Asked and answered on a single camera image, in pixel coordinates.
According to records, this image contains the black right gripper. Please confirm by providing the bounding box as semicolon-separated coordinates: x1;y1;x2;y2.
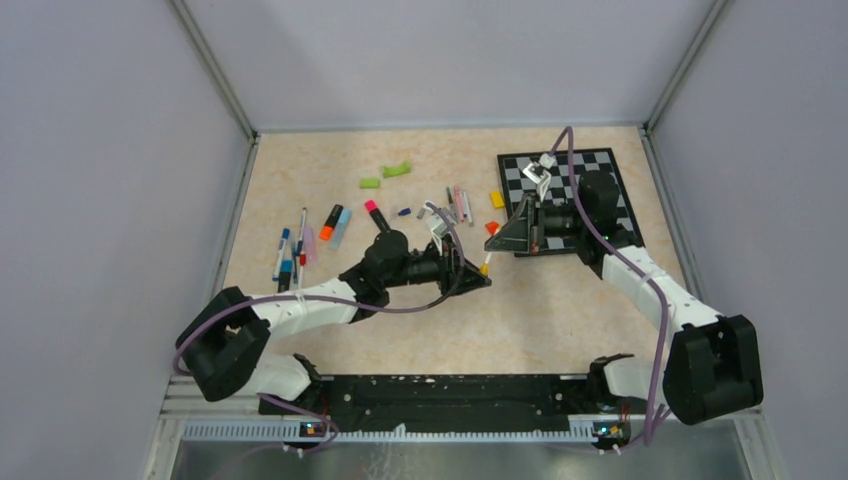
485;193;588;254

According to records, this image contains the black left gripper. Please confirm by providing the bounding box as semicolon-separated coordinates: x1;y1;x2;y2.
384;233;491;297

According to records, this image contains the pink translucent pen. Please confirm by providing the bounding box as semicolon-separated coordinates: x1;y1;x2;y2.
453;185;465;223

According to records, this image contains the green thin pen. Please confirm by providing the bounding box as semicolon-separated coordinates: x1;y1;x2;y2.
445;186;457;217

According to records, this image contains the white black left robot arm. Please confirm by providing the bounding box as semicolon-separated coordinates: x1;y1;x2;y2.
176;230;491;414

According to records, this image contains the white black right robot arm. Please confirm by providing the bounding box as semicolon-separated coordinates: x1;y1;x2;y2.
484;171;764;425

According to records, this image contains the red white thin pen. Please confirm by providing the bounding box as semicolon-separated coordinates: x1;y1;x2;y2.
296;207;307;289

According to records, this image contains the blue thin pen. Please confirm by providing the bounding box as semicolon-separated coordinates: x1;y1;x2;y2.
291;240;302;286

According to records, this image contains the yellow block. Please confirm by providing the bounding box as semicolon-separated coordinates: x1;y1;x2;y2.
489;191;506;210

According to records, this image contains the black grey chessboard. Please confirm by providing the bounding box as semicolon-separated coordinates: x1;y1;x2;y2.
497;148;643;255

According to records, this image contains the pink black highlighter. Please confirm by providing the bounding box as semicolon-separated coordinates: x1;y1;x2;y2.
364;200;391;233

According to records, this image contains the green block right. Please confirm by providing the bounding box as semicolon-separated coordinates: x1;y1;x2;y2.
381;161;412;179

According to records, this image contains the green block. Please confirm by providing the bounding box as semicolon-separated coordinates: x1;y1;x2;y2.
381;161;412;179
358;177;381;190

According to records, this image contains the light blue highlighter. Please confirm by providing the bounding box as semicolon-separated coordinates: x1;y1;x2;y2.
328;208;352;251

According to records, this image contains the green block left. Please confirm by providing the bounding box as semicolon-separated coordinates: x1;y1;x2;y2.
358;177;381;190

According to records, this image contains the orange black highlighter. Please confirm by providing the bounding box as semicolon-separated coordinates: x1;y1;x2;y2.
319;204;344;241

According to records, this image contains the pink pastel highlighter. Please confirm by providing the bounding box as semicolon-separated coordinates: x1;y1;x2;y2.
302;225;317;265

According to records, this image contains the black blue marker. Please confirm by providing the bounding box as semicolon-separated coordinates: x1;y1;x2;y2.
276;259;293;294

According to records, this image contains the blue white marker far left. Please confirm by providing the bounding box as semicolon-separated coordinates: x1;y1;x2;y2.
272;228;290;281

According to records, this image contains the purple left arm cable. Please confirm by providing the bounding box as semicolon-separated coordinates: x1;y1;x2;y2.
172;202;466;379

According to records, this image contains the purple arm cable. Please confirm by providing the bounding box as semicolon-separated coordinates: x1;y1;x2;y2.
172;202;466;379
548;126;672;446

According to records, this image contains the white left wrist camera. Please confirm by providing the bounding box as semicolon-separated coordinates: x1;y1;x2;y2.
421;202;452;250

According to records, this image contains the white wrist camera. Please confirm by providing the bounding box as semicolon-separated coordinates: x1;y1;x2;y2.
421;202;452;250
522;152;556;199

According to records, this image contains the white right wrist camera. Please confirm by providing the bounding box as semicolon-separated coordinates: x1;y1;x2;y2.
522;152;556;199

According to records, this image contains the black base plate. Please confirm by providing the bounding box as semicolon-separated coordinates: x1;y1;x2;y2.
294;374;645;433

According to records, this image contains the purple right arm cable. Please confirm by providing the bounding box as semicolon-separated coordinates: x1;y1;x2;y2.
548;126;672;446

